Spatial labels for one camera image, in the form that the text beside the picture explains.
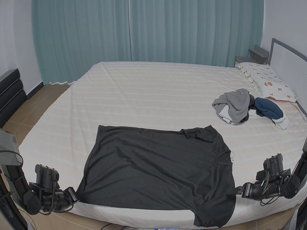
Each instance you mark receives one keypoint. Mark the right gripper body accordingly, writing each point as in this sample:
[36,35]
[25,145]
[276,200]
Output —
[253,190]

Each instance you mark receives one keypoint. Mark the dark blue garment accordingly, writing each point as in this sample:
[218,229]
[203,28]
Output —
[268,108]

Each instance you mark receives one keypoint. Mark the black chest of drawers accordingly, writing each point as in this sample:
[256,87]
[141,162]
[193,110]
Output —
[10,92]

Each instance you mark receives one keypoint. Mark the black T-shirt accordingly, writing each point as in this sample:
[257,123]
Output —
[156,166]

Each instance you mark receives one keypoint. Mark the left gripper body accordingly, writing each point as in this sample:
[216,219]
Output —
[60,200]

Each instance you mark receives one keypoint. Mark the grey knitted garment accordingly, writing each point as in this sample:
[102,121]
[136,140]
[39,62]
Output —
[236,102]

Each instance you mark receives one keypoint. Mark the bed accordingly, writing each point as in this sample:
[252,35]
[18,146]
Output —
[144,92]

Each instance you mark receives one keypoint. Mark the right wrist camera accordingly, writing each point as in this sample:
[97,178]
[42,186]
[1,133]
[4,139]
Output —
[260,175]

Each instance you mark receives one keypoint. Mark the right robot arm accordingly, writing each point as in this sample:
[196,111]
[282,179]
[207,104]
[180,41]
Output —
[291,183]

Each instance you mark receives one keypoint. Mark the white printed pillow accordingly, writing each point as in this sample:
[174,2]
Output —
[266,78]

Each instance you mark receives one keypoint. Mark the white garment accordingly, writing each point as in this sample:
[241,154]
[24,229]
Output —
[224,114]
[281,122]

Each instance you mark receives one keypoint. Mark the grey bedside table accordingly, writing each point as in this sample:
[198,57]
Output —
[257,51]

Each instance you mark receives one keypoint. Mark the blue-green curtain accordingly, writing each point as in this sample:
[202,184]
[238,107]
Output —
[81,27]
[191,23]

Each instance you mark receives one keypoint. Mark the black garment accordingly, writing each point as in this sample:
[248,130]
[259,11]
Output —
[251,102]

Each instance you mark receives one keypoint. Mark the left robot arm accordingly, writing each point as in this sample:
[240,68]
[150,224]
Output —
[16,181]

